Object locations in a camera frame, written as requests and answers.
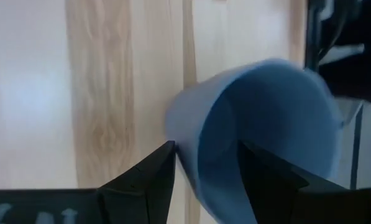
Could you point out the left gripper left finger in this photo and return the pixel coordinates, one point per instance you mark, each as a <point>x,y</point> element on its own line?
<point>135,193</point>

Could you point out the blue mug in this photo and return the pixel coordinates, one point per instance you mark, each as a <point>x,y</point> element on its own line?
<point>266,118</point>

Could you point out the grey metal leg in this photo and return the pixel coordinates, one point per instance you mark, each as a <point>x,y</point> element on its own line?
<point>356,149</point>

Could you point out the black table frame post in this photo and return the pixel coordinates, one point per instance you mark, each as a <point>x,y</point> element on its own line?
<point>312,34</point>

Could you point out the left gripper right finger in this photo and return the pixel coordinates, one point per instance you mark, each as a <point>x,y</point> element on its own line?
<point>284,199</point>

